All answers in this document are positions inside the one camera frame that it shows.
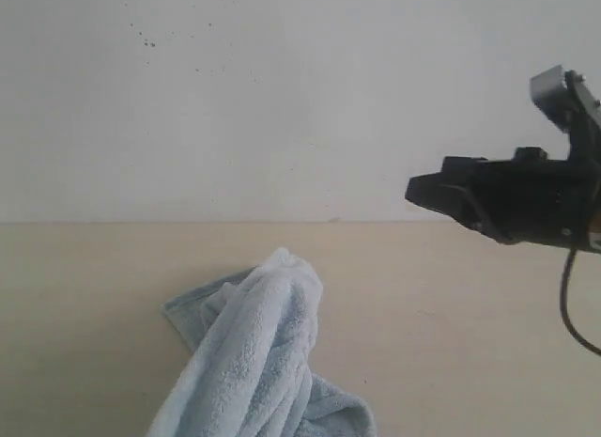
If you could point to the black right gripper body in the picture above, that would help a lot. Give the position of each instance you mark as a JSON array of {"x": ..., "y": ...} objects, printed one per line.
[{"x": 528, "y": 198}]

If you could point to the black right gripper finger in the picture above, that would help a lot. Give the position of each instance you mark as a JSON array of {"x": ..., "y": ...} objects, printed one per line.
[{"x": 433, "y": 193}]

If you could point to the light blue fluffy towel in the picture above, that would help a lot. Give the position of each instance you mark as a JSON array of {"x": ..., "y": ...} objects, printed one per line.
[{"x": 251, "y": 335}]

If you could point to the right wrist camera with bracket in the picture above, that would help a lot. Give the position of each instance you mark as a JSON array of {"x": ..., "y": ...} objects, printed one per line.
[{"x": 564, "y": 99}]

